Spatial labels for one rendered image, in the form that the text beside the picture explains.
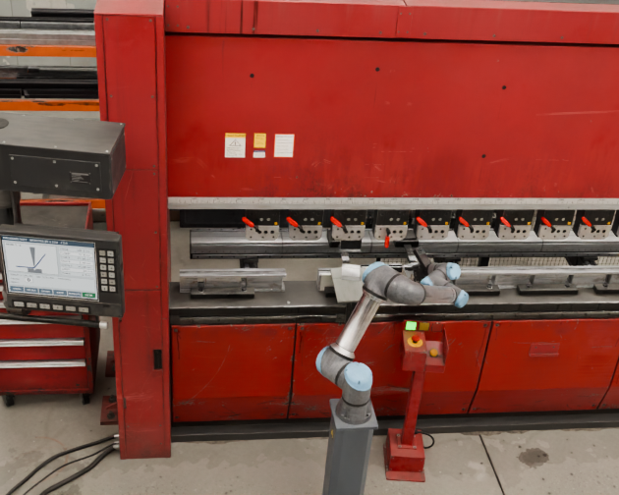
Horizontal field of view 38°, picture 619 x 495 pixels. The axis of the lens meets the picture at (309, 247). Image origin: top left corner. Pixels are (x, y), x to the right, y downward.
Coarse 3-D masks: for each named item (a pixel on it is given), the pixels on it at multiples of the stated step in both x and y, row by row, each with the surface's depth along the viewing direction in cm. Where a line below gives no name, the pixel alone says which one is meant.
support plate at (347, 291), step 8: (336, 272) 431; (360, 272) 432; (336, 280) 426; (344, 280) 426; (360, 280) 427; (336, 288) 420; (344, 288) 421; (352, 288) 421; (360, 288) 422; (336, 296) 416; (344, 296) 416; (352, 296) 416; (360, 296) 417
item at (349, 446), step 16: (336, 400) 390; (336, 416) 382; (336, 432) 382; (352, 432) 380; (368, 432) 381; (336, 448) 386; (352, 448) 385; (368, 448) 389; (336, 464) 390; (352, 464) 390; (336, 480) 395; (352, 480) 396
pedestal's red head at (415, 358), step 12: (444, 324) 431; (408, 336) 430; (420, 336) 430; (444, 336) 430; (408, 348) 422; (420, 348) 423; (444, 348) 428; (408, 360) 424; (420, 360) 424; (432, 360) 428; (444, 360) 426
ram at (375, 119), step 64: (192, 64) 367; (256, 64) 370; (320, 64) 373; (384, 64) 377; (448, 64) 380; (512, 64) 384; (576, 64) 387; (192, 128) 383; (256, 128) 386; (320, 128) 390; (384, 128) 393; (448, 128) 397; (512, 128) 401; (576, 128) 404; (192, 192) 400; (256, 192) 404; (320, 192) 407; (384, 192) 411; (448, 192) 415; (512, 192) 419; (576, 192) 424
